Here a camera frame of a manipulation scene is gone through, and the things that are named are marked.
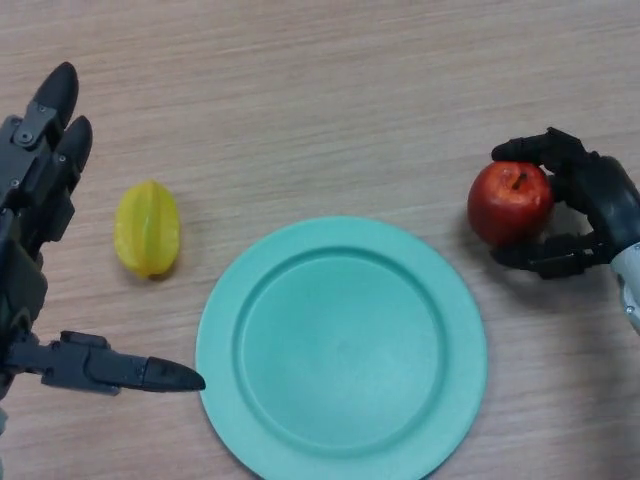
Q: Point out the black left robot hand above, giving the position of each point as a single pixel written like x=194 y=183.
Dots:
x=35 y=200

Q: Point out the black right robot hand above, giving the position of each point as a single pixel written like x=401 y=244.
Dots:
x=590 y=195

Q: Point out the red apple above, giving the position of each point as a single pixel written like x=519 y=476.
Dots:
x=507 y=205

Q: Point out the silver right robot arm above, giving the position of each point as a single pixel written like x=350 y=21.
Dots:
x=629 y=285

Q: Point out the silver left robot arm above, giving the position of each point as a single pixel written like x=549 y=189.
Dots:
x=3 y=425

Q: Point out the green round plate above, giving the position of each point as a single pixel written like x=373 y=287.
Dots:
x=342 y=350

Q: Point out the yellow starfruit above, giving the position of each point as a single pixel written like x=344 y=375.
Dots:
x=147 y=232

